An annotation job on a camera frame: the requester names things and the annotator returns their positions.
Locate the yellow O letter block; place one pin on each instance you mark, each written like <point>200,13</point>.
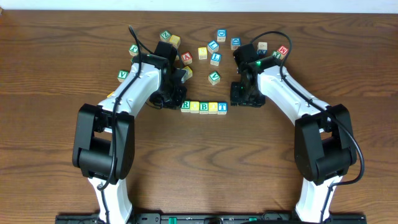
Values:
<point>194,107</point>

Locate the yellow S letter block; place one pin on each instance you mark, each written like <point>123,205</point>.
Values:
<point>202,53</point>

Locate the blue L block upper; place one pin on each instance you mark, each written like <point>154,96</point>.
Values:
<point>213,46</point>

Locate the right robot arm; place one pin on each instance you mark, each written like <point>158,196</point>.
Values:
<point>324,145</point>

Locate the blue T letter block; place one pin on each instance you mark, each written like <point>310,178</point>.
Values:
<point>222,107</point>

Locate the blue L block lower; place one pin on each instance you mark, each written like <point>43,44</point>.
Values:
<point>215,59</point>

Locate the green Z letter block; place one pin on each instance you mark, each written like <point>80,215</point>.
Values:
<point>165,36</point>

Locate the blue l block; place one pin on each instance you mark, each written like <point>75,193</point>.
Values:
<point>215,59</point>
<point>213,46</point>

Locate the red A letter block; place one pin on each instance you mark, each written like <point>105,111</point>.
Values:
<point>187,58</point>

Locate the blue X letter block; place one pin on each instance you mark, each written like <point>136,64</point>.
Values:
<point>262,48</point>

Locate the green B letter block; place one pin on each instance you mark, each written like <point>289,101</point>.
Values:
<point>204,108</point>

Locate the green P letter block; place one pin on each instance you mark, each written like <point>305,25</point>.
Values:
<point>133,50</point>

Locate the blue D block top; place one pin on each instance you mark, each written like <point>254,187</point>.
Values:
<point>221,35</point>

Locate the green v block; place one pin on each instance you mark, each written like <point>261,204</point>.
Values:
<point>214,78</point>
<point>122,75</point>

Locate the yellow C letter block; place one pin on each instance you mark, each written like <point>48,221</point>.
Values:
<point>189,72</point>

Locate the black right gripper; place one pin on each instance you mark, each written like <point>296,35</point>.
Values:
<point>234,96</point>

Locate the red M letter block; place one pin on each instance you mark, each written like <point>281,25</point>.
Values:
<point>283,51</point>

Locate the blue D block right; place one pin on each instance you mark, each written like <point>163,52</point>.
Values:
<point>235,43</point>

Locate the green V block centre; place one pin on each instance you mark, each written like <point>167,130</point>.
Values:
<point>214,78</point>

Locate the green J letter block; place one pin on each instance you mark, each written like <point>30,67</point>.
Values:
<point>276,54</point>

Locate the green R letter block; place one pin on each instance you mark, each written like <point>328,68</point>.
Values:
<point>185,108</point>

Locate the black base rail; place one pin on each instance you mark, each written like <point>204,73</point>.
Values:
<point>155,218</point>

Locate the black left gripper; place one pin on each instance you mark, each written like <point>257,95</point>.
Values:
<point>170,101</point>

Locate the yellow block beside Z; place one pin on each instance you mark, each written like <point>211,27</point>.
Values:
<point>175,41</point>

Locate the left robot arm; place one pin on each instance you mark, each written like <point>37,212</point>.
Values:
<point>104,144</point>

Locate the green V block left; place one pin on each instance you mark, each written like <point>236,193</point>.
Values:
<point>122,75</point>

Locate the blue d block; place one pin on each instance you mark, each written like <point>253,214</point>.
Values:
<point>221,35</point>
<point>235,43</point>

